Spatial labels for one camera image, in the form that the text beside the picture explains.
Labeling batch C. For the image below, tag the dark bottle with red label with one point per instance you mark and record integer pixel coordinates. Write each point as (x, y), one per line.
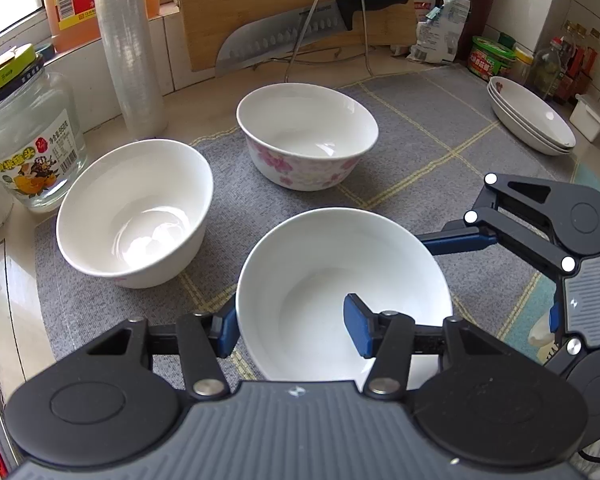
(566, 67)

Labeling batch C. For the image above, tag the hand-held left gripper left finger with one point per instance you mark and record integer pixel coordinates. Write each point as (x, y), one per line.
(226, 330)

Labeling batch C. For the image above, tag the glass jar with green lid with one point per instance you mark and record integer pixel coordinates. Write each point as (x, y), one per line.
(30, 125)

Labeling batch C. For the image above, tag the white pink floral bowl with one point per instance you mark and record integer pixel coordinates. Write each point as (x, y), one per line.
(305, 280)
(305, 120)
(130, 200)

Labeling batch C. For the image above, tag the yellow lid spice jar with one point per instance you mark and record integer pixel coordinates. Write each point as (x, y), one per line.
(522, 65)

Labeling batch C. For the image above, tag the green cap bottle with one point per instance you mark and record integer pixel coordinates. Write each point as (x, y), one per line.
(506, 38)

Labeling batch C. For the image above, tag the white plastic box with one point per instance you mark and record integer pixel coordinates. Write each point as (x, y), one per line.
(587, 117)

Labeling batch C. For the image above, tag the blue binder clip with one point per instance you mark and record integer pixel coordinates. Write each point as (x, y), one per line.
(435, 13)

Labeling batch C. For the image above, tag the white fruit print plate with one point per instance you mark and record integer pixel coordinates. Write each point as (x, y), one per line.
(515, 128)
(515, 133)
(530, 110)

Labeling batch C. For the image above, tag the gray plaid cloth mat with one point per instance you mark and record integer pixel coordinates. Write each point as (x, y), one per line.
(430, 125)

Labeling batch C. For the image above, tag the wooden cutting board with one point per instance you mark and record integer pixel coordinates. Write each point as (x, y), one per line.
(220, 5)

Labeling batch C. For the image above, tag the green lid sauce jar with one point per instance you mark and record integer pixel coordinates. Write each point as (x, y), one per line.
(490, 60)

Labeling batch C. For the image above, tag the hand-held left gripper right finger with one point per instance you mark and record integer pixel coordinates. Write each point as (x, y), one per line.
(357, 325)

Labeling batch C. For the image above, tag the plastic wrap roll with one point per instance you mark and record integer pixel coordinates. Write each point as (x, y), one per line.
(130, 50)

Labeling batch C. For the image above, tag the white bag with red print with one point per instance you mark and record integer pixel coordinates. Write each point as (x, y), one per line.
(422, 2)

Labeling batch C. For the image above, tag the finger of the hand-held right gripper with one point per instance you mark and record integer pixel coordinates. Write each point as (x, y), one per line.
(555, 317)
(460, 242)

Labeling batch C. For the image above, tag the clear glass bottle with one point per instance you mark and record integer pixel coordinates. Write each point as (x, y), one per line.
(545, 75)

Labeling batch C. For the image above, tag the orange oil bottle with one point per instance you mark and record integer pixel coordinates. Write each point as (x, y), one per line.
(67, 0)

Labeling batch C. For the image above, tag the white bag with blue print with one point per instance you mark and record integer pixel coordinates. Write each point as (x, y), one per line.
(442, 30)

